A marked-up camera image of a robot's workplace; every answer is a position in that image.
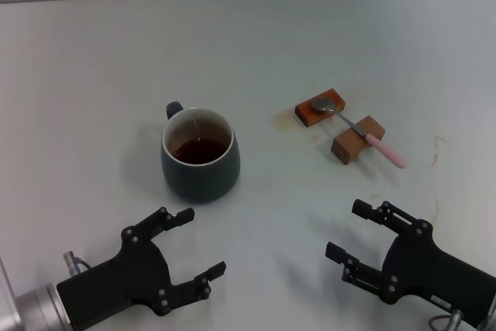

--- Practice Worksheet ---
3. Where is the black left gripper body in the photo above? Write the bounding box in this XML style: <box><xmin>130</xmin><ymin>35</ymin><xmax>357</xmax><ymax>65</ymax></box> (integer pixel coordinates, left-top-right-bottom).
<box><xmin>57</xmin><ymin>225</ymin><xmax>173</xmax><ymax>331</ymax></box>

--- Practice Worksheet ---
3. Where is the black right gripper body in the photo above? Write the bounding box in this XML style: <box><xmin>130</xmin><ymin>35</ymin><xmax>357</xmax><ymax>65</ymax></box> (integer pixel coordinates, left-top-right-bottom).
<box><xmin>380</xmin><ymin>224</ymin><xmax>496</xmax><ymax>327</ymax></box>

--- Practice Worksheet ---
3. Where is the dark grey ceramic cup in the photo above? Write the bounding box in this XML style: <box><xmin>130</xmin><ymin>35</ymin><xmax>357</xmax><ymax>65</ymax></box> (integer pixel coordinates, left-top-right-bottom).
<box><xmin>160</xmin><ymin>101</ymin><xmax>242</xmax><ymax>205</ymax></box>

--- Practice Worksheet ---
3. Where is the pink handled metal spoon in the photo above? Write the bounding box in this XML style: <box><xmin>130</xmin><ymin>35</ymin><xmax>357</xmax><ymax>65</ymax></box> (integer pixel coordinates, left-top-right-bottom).
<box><xmin>311</xmin><ymin>98</ymin><xmax>408</xmax><ymax>170</ymax></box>

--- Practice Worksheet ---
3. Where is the light brown arched wooden block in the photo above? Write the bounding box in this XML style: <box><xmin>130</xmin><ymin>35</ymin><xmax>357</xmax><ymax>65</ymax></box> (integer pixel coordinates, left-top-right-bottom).
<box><xmin>330</xmin><ymin>115</ymin><xmax>387</xmax><ymax>167</ymax></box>

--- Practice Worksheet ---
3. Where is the reddish flat wooden block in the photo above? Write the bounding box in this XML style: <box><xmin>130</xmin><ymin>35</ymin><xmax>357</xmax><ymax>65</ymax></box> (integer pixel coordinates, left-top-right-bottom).
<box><xmin>294</xmin><ymin>88</ymin><xmax>346</xmax><ymax>129</ymax></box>

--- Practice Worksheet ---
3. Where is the left gripper cable with plug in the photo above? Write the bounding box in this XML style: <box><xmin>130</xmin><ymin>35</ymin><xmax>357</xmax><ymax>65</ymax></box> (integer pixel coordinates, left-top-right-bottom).
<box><xmin>63</xmin><ymin>251</ymin><xmax>92</xmax><ymax>276</ymax></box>

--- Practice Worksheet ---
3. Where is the gripper cable with plug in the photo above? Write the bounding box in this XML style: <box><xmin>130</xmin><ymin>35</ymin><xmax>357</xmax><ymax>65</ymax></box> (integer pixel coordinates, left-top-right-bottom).
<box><xmin>428</xmin><ymin>309</ymin><xmax>473</xmax><ymax>331</ymax></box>
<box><xmin>63</xmin><ymin>251</ymin><xmax>92</xmax><ymax>276</ymax></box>

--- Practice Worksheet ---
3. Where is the right gripper cable with plug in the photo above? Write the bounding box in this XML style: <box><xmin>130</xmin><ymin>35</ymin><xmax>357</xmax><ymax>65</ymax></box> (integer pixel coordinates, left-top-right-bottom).
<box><xmin>428</xmin><ymin>309</ymin><xmax>473</xmax><ymax>331</ymax></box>

